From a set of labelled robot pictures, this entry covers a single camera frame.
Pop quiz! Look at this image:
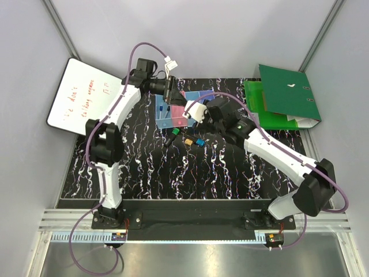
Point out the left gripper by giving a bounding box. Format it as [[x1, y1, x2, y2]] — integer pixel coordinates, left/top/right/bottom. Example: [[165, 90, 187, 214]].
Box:
[[147, 75, 188, 106]]

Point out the blue white marker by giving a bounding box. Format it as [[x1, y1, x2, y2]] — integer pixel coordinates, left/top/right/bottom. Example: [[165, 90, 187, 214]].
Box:
[[158, 105, 163, 119]]

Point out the light blue bin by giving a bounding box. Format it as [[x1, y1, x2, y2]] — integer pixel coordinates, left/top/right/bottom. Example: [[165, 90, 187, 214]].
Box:
[[155, 95, 173, 129]]

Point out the pink bin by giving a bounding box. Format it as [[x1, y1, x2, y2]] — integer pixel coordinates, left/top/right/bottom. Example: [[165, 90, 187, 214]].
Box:
[[171, 105, 188, 128]]

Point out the purple bin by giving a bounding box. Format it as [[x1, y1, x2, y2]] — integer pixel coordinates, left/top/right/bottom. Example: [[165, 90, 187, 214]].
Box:
[[199, 90, 215, 104]]

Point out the blue capped black marker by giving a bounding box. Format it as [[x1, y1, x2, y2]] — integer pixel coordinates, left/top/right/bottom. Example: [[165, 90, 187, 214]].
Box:
[[183, 133, 205, 147]]

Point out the green capped black highlighter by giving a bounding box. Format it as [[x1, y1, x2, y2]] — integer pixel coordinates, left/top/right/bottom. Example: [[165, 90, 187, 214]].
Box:
[[164, 128, 180, 148]]

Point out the orange eraser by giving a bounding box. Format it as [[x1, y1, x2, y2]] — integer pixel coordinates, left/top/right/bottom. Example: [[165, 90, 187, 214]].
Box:
[[184, 139, 193, 145]]

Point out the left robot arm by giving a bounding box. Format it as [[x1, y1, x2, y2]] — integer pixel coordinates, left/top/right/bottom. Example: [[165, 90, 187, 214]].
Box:
[[85, 58, 187, 229]]

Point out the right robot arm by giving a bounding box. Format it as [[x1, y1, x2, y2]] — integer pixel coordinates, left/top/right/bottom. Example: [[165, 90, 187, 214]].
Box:
[[202, 98, 336, 229]]

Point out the green plastic folder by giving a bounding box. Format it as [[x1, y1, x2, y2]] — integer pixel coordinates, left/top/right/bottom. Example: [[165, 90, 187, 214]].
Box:
[[244, 81, 299, 130]]

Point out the white dry-erase board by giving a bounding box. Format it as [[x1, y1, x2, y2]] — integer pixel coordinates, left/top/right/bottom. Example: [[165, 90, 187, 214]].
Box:
[[46, 58, 122, 136]]

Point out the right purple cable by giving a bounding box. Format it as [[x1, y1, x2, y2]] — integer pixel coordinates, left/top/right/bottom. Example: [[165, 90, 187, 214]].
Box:
[[184, 92, 348, 250]]

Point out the purple cable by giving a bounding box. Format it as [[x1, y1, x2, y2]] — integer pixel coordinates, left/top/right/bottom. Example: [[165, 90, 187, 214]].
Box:
[[184, 92, 348, 250], [68, 42, 170, 274]]

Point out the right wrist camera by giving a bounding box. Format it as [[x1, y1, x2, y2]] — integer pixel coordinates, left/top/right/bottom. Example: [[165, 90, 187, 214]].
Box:
[[182, 100, 207, 123]]

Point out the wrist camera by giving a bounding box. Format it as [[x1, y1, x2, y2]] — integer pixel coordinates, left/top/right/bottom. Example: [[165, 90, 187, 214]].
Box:
[[182, 100, 207, 123], [164, 57, 178, 77]]

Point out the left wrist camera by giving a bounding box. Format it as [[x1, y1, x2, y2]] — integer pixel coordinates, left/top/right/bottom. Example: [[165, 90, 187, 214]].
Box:
[[164, 57, 178, 77]]

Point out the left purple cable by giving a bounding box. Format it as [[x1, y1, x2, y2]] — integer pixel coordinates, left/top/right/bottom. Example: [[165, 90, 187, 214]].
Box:
[[68, 42, 170, 274]]

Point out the green ring binder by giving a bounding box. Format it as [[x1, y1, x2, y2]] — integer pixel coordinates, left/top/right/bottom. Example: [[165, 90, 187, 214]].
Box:
[[259, 64, 321, 129]]

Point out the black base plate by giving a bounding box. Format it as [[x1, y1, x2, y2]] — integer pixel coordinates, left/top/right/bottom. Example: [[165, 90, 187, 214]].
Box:
[[92, 200, 296, 230]]

